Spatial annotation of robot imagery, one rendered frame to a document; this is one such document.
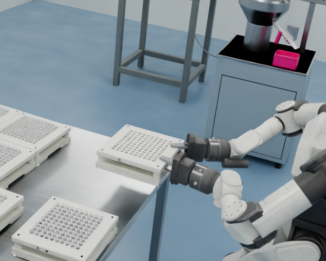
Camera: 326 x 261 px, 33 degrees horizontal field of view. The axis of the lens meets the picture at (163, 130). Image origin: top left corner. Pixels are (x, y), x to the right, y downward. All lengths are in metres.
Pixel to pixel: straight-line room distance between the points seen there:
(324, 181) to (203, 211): 2.01
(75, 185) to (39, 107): 2.55
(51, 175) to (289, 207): 0.97
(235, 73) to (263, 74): 0.20
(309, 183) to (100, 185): 0.86
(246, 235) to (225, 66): 2.39
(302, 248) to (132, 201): 0.61
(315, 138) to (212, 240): 1.70
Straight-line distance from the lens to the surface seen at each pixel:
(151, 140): 2.04
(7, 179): 2.08
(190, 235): 3.29
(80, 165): 2.21
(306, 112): 2.10
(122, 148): 1.97
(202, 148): 2.02
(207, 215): 3.47
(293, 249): 1.92
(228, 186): 1.76
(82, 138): 2.40
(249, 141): 2.06
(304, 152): 1.70
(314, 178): 1.56
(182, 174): 1.88
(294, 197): 1.55
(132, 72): 4.96
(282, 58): 3.78
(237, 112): 3.96
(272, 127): 2.15
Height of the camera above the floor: 2.00
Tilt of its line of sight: 27 degrees down
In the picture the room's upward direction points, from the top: 7 degrees clockwise
